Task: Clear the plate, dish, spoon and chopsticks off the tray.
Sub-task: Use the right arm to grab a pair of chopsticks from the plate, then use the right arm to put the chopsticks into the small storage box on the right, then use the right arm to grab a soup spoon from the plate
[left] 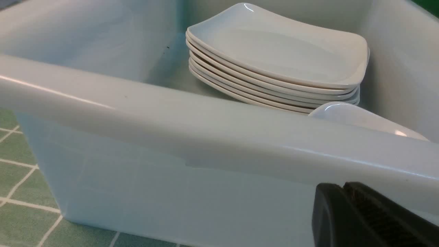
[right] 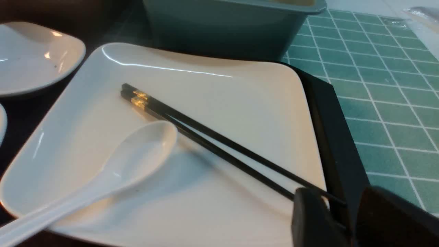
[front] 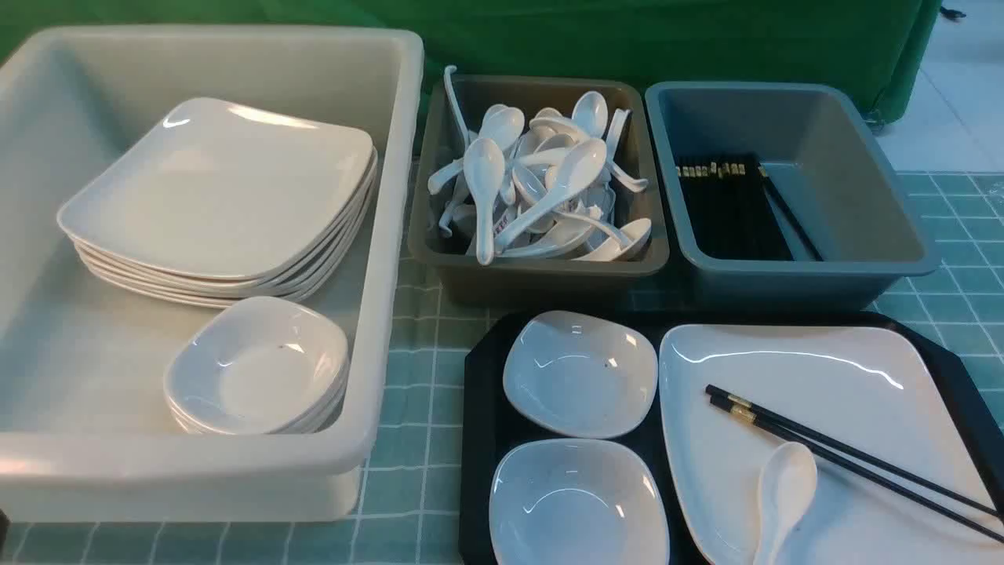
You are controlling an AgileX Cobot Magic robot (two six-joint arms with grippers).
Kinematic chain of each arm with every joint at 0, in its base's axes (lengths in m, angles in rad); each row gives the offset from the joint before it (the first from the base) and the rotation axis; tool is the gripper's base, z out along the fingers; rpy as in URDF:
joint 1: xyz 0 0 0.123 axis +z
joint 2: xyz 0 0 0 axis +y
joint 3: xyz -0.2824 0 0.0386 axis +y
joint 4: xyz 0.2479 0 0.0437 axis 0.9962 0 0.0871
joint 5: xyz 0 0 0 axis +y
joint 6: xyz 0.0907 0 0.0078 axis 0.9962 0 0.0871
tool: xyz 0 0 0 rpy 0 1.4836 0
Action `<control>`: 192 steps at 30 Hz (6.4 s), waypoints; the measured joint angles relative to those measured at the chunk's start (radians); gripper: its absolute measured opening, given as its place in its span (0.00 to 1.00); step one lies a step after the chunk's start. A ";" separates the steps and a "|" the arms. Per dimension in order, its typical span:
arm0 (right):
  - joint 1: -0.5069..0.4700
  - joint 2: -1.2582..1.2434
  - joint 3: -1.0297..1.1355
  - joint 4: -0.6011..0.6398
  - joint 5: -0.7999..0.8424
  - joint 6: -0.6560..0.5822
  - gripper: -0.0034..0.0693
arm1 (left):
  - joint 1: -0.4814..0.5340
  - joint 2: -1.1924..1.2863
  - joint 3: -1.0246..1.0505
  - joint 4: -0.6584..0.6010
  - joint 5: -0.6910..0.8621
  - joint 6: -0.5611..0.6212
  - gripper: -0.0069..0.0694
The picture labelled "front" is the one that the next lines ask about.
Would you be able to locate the white square bowl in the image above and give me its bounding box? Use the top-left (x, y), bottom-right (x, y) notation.
top-left (489, 439), bottom-right (671, 564)
top-left (502, 311), bottom-right (657, 439)

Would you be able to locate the white ceramic soup spoon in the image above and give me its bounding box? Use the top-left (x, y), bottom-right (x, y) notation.
top-left (752, 441), bottom-right (818, 564)

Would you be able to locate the large white square plate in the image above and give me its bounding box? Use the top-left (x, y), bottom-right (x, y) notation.
top-left (659, 324), bottom-right (1003, 564)

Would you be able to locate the brown plastic spoon bin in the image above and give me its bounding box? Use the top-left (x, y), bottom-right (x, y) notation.
top-left (406, 75), bottom-right (671, 308)

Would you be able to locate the pile of white soup spoons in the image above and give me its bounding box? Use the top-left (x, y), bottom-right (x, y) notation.
top-left (427, 65), bottom-right (653, 265)

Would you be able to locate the black plastic serving tray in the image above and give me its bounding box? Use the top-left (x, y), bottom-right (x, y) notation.
top-left (458, 312), bottom-right (1003, 564)

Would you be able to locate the bundle of black chopsticks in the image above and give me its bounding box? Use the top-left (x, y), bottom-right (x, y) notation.
top-left (675, 151), bottom-right (823, 261)

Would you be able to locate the green checked tablecloth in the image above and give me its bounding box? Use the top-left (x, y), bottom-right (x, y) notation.
top-left (2, 171), bottom-right (1002, 564)

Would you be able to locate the stack of white small bowls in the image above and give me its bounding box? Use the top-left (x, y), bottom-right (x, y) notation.
top-left (162, 297), bottom-right (351, 436)

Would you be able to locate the stack of white square plates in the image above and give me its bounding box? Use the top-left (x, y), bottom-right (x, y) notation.
top-left (56, 97), bottom-right (380, 310)

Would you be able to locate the grey-blue plastic chopstick bin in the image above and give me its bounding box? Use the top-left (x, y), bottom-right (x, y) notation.
top-left (645, 80), bottom-right (940, 312)

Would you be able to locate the large white plastic tub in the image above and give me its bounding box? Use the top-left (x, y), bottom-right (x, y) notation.
top-left (1, 25), bottom-right (424, 523)

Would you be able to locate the green backdrop cloth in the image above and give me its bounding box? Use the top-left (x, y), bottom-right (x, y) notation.
top-left (1, 1), bottom-right (940, 122)

